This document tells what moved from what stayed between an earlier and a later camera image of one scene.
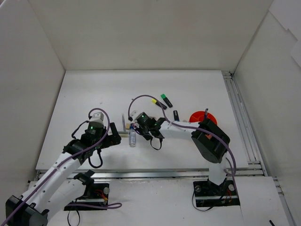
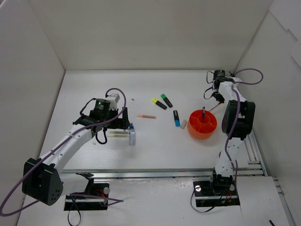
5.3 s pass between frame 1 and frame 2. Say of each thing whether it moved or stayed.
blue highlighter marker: stayed
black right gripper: moved
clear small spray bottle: stayed
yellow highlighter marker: stayed
